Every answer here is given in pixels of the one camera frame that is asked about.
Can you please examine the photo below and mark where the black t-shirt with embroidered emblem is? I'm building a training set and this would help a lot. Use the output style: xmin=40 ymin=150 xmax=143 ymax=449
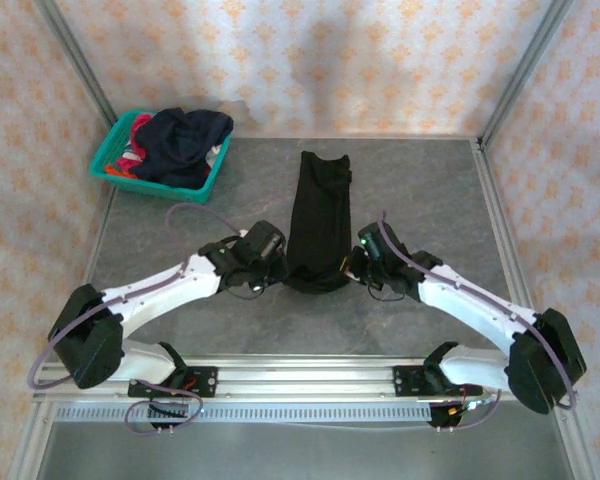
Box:
xmin=283 ymin=149 xmax=355 ymax=297

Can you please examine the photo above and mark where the teal plastic basket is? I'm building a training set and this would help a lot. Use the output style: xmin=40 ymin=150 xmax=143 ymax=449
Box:
xmin=88 ymin=109 xmax=233 ymax=205

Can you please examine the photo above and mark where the navy blue garment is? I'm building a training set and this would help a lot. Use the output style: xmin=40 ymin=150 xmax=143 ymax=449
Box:
xmin=128 ymin=106 xmax=235 ymax=190

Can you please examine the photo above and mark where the red and pink garment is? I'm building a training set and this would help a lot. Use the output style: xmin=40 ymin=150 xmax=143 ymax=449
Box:
xmin=113 ymin=113 xmax=154 ymax=174

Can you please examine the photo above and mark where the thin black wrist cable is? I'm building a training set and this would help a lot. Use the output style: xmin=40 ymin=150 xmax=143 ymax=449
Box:
xmin=227 ymin=282 xmax=269 ymax=302
xmin=372 ymin=284 xmax=409 ymax=303

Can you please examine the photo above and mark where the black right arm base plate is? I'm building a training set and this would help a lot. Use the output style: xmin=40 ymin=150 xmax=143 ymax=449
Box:
xmin=392 ymin=363 xmax=441 ymax=400

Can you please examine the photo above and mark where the aluminium side frame rail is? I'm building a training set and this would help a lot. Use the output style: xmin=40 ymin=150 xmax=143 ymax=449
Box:
xmin=469 ymin=137 xmax=600 ymax=480

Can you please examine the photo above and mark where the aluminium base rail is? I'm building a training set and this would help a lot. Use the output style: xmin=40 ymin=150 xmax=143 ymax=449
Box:
xmin=32 ymin=352 xmax=501 ymax=404

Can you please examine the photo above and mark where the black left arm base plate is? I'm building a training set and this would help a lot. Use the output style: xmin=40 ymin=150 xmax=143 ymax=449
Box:
xmin=128 ymin=366 xmax=219 ymax=400

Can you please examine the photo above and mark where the grey slotted cable duct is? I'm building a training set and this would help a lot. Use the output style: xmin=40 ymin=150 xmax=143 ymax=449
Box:
xmin=54 ymin=403 xmax=434 ymax=424

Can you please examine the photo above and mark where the aluminium frame post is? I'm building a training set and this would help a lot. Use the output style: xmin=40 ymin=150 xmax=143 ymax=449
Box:
xmin=479 ymin=0 xmax=576 ymax=146
xmin=32 ymin=0 xmax=119 ymax=129

